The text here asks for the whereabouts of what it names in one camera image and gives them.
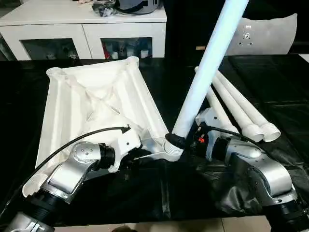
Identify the white cabinet with glass doors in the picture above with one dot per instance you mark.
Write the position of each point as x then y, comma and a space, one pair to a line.
72, 31

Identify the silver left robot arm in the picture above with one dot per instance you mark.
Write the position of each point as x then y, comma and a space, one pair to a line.
72, 169

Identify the small white box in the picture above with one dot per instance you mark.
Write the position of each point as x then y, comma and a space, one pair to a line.
144, 53

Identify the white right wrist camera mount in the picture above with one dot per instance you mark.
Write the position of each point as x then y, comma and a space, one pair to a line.
212, 118

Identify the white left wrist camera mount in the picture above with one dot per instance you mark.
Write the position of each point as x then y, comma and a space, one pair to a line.
125, 142

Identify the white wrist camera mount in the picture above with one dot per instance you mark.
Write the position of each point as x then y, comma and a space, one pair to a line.
125, 142
212, 118

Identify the white plastic table leg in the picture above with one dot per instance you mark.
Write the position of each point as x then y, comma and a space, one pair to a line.
256, 108
241, 113
219, 108
205, 72

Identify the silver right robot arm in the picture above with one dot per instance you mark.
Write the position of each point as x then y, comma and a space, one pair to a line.
265, 169

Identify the white plastic table top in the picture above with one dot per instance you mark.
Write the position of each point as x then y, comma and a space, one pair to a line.
72, 108

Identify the red box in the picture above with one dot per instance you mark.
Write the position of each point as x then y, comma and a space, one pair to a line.
106, 52

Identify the black box with gold label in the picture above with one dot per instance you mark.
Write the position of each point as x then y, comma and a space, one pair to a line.
183, 29

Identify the grey bag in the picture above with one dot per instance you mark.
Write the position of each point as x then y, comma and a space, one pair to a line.
137, 7

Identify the black work mat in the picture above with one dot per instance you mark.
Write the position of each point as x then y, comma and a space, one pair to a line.
169, 193

